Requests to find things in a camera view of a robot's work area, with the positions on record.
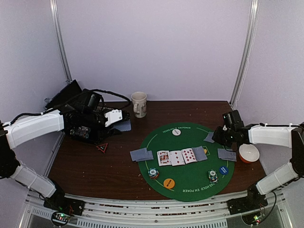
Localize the ten of diamonds card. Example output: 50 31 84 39
181 148 197 164

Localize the orange big blind button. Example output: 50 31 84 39
163 178 175 189

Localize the white dealer button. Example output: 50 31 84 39
172 129 181 136

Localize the poker chip stack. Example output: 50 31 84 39
148 168 160 180
208 170 219 183

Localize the blue small blind button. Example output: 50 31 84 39
219 166 229 175

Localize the left aluminium frame post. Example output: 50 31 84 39
49 0 72 84

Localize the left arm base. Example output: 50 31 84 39
43 194 85 216

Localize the king of diamonds card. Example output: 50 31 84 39
157 151 171 166

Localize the single blue playing card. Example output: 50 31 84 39
136 151 153 162

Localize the aluminium front rail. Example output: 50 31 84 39
20 186 292 228

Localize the round green poker mat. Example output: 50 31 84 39
138 123 235 202

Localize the right aluminium frame post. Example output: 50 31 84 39
229 0 259 109

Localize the aluminium frame post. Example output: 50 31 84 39
229 0 259 109
49 0 72 84

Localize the white orange bowl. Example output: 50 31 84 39
239 144 260 164

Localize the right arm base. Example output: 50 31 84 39
227 190 268 215

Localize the black poker chip case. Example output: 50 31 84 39
46 80 117 144

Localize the beige ceramic mug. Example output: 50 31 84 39
131 92 147 118

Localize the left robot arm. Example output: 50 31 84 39
0 89 127 211

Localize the red black triangle button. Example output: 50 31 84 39
96 143 108 153

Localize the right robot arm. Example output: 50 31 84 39
212 110 304 210

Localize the three of diamonds card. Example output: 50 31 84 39
169 151 185 166

